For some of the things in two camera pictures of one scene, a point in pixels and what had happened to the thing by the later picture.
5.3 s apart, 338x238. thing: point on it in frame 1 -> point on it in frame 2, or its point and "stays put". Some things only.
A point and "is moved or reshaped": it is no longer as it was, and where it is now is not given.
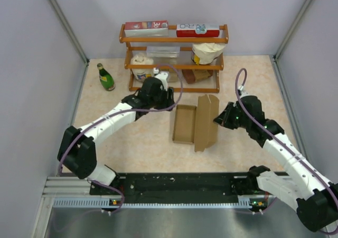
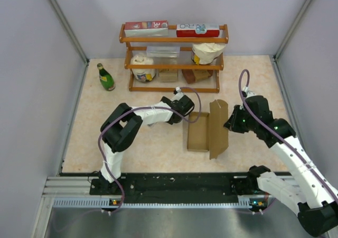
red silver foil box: (150, 28) stays put
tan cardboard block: (173, 76) stays put
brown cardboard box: (195, 125) is moved or reshaped
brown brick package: (193, 75) stays put
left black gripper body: (162, 100) -> (178, 120)
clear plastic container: (163, 51) stays put
